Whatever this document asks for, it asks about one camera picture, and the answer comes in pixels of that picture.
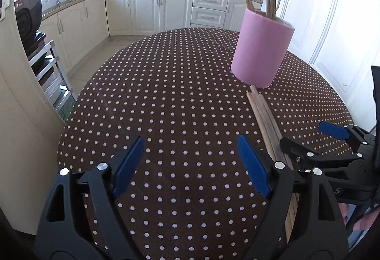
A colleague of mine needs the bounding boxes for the black kitchen appliance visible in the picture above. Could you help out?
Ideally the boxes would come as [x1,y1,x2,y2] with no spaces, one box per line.
[13,0,43,41]

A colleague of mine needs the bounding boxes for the pink cylindrical cup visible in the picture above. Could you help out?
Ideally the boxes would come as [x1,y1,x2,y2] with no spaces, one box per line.
[231,8,296,89]

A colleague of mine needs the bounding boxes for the pile of wooden chopsticks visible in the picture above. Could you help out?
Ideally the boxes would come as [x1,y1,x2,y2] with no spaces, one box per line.
[246,85,297,243]

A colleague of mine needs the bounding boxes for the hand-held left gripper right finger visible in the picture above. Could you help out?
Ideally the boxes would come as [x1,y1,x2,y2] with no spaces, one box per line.
[237,134,350,260]

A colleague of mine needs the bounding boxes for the metal shelf rack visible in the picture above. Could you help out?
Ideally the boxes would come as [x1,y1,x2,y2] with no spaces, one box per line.
[25,31,79,118]

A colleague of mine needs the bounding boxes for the white panel door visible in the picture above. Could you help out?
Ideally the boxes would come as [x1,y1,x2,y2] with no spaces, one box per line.
[261,0,380,133]

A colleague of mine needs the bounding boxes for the cream lower kitchen cabinets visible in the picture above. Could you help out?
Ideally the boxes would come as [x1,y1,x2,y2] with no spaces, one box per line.
[40,0,265,76]

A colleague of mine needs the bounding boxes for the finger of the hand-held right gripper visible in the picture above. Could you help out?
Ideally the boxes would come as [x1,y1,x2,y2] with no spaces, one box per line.
[280,138,364,173]
[318,121,373,154]

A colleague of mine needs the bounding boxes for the person's right hand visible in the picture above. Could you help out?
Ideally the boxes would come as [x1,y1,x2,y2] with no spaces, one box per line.
[339,203,372,232]

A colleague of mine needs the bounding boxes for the round polka dot table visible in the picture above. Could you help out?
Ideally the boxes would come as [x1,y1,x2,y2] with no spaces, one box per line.
[57,28,361,260]

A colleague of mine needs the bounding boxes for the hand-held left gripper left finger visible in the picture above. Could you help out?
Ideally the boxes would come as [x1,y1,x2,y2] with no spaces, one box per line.
[34,136,146,260]

